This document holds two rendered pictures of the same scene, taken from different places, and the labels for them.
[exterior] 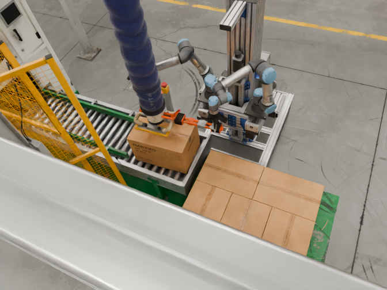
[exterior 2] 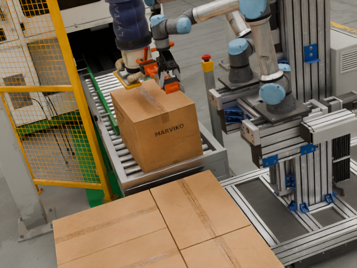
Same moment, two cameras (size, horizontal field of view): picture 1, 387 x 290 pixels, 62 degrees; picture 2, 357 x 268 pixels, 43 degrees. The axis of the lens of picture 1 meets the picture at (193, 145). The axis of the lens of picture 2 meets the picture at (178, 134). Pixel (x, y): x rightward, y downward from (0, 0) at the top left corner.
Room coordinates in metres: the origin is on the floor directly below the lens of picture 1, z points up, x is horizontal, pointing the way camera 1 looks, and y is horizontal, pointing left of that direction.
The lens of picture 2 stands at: (0.13, -1.74, 2.10)
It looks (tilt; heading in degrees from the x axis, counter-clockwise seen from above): 28 degrees down; 44
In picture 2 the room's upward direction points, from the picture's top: 11 degrees counter-clockwise
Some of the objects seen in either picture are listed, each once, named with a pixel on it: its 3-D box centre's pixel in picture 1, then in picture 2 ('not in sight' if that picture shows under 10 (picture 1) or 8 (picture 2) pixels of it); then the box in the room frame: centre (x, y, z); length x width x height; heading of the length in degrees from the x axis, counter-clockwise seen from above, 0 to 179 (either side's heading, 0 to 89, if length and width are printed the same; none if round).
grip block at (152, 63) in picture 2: (179, 118); (149, 67); (1.88, 0.08, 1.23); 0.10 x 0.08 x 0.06; 150
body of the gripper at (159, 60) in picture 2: (213, 115); (164, 57); (1.73, -0.21, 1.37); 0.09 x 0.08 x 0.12; 59
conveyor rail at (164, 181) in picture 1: (93, 155); (99, 123); (2.20, 1.14, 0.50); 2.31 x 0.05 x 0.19; 57
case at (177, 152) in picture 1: (165, 141); (155, 123); (2.03, 0.28, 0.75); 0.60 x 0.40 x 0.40; 61
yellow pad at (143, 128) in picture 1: (152, 127); (126, 76); (1.92, 0.34, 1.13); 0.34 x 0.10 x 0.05; 60
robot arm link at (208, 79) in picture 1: (210, 82); (238, 51); (2.29, -0.27, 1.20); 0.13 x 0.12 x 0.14; 4
